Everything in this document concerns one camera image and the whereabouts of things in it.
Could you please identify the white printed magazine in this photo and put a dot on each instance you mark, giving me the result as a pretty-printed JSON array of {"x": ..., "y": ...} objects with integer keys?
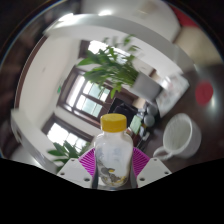
[{"x": 171, "y": 95}]

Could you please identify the dark wooden double door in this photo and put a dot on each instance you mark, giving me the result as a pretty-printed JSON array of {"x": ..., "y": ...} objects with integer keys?
[{"x": 88, "y": 100}]

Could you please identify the large plant in white pot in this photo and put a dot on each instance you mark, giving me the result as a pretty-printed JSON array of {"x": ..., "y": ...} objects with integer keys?
[{"x": 148, "y": 87}]

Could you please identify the clear bottle with yellow cap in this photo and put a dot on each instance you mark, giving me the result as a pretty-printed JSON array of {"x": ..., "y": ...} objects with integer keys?
[{"x": 113, "y": 151}]

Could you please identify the black chair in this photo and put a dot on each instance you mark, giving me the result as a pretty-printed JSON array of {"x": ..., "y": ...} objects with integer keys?
[{"x": 125, "y": 113}]

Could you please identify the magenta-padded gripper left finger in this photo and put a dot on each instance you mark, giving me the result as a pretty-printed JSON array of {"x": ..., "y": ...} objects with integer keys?
[{"x": 73, "y": 172}]

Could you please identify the green notepad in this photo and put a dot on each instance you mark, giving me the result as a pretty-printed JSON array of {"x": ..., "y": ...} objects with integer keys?
[{"x": 136, "y": 124}]

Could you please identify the small plant in white pot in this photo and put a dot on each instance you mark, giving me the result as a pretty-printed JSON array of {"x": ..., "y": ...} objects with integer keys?
[{"x": 66, "y": 151}]

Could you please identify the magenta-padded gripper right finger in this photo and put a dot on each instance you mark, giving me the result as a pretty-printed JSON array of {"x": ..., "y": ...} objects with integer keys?
[{"x": 153, "y": 172}]

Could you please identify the green exit sign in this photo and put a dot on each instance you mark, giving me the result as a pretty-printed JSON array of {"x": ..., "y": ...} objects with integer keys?
[{"x": 59, "y": 89}]

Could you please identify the grey-headed black microphone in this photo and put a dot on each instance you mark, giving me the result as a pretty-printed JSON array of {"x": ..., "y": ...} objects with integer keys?
[
  {"x": 152, "y": 110},
  {"x": 149, "y": 120}
]

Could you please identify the red carpeted staircase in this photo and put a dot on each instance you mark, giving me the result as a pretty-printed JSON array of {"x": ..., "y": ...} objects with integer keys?
[{"x": 183, "y": 18}]

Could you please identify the dark-framed wide window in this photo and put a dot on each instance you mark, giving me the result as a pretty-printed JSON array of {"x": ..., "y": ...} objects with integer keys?
[{"x": 61, "y": 133}]

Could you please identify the dark-framed narrow window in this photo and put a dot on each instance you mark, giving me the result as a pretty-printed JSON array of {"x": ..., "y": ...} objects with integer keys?
[{"x": 96, "y": 46}]

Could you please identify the flat round red coaster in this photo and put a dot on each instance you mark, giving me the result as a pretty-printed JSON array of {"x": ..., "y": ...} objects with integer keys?
[{"x": 204, "y": 93}]

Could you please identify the white speckled mug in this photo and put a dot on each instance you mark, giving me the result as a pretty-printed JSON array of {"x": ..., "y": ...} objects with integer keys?
[{"x": 181, "y": 136}]

